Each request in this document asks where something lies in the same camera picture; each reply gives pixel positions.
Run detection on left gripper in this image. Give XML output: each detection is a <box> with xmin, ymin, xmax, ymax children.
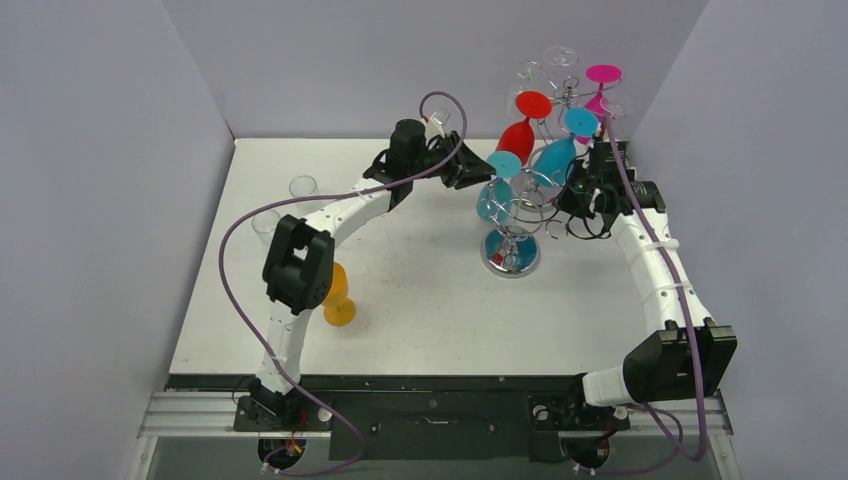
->
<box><xmin>409</xmin><ymin>134</ymin><xmax>495</xmax><ymax>191</ymax></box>

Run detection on blue wine glass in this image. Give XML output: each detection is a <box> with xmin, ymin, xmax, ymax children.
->
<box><xmin>531</xmin><ymin>107</ymin><xmax>600</xmax><ymax>187</ymax></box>
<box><xmin>476</xmin><ymin>150</ymin><xmax>522</xmax><ymax>223</ymax></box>

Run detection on clear wine glass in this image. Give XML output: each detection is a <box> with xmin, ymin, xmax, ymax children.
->
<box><xmin>250</xmin><ymin>209</ymin><xmax>281</xmax><ymax>246</ymax></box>
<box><xmin>289</xmin><ymin>175</ymin><xmax>324</xmax><ymax>215</ymax></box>

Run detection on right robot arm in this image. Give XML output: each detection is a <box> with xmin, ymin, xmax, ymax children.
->
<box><xmin>556</xmin><ymin>142</ymin><xmax>738</xmax><ymax>427</ymax></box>

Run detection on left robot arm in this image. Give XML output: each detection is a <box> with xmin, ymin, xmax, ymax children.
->
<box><xmin>249</xmin><ymin>119</ymin><xmax>495</xmax><ymax>430</ymax></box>

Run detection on chrome wine glass rack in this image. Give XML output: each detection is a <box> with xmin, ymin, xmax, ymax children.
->
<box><xmin>480</xmin><ymin>61</ymin><xmax>609</xmax><ymax>278</ymax></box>

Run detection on red wine glass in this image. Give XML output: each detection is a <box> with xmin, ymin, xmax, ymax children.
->
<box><xmin>496</xmin><ymin>90</ymin><xmax>552</xmax><ymax>165</ymax></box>

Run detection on clear glass on rack right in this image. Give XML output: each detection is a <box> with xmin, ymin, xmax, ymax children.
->
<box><xmin>600</xmin><ymin>97</ymin><xmax>635</xmax><ymax>120</ymax></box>

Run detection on clear glass on rack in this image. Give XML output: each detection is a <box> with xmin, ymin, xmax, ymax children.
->
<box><xmin>544</xmin><ymin>46</ymin><xmax>579</xmax><ymax>68</ymax></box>
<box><xmin>600</xmin><ymin>97</ymin><xmax>635</xmax><ymax>120</ymax></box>

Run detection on pink wine glass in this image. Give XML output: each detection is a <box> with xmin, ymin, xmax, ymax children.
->
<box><xmin>584</xmin><ymin>64</ymin><xmax>622</xmax><ymax>122</ymax></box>

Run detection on clear glass on rack top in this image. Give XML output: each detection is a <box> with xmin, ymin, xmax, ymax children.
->
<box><xmin>544</xmin><ymin>46</ymin><xmax>579</xmax><ymax>68</ymax></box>

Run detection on orange wine glass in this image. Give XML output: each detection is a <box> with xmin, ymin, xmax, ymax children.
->
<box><xmin>322</xmin><ymin>263</ymin><xmax>357</xmax><ymax>327</ymax></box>

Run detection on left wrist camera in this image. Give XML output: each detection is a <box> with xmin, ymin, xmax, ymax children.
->
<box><xmin>425</xmin><ymin>108</ymin><xmax>450</xmax><ymax>139</ymax></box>

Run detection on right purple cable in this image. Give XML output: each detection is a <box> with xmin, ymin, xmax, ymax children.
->
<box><xmin>602</xmin><ymin>113</ymin><xmax>709</xmax><ymax>463</ymax></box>

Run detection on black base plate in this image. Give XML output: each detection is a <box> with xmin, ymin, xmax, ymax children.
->
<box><xmin>233</xmin><ymin>374</ymin><xmax>631</xmax><ymax>466</ymax></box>

